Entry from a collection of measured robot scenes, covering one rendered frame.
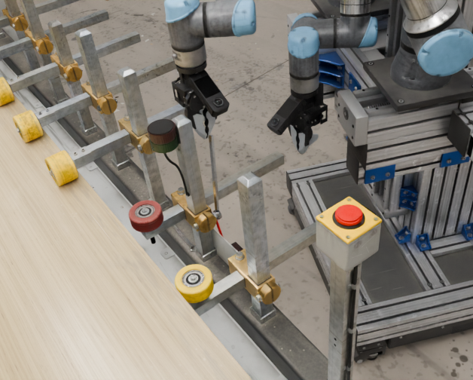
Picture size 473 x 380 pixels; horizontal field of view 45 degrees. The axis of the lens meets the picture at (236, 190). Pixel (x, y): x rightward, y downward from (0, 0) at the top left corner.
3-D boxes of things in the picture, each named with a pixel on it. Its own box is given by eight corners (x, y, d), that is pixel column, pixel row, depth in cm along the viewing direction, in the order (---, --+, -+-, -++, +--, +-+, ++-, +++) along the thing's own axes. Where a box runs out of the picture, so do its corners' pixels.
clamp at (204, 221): (189, 199, 151) (187, 185, 147) (218, 227, 142) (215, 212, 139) (171, 209, 148) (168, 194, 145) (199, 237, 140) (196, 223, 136)
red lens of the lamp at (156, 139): (167, 124, 125) (166, 115, 124) (181, 136, 121) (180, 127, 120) (144, 135, 123) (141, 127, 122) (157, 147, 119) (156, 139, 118)
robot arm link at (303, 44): (320, 22, 140) (319, 39, 134) (319, 62, 147) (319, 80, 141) (288, 24, 141) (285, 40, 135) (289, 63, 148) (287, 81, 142)
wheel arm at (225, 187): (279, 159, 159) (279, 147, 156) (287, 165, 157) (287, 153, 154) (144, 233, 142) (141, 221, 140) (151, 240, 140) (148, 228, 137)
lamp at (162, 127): (181, 188, 138) (166, 115, 124) (194, 200, 134) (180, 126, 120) (161, 199, 136) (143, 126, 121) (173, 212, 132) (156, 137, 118)
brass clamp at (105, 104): (101, 92, 176) (96, 78, 173) (120, 109, 167) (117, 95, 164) (83, 99, 174) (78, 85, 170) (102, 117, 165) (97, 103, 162)
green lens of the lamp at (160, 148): (169, 133, 127) (168, 124, 126) (184, 145, 123) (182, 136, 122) (146, 144, 125) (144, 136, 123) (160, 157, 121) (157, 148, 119)
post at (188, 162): (209, 256, 156) (182, 111, 124) (217, 264, 154) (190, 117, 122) (199, 262, 155) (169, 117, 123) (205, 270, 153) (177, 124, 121)
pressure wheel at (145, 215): (159, 225, 147) (151, 193, 140) (175, 243, 142) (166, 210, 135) (132, 240, 144) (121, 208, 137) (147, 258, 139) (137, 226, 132)
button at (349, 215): (349, 207, 87) (349, 199, 86) (367, 222, 84) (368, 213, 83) (329, 219, 85) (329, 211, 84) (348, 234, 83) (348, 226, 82)
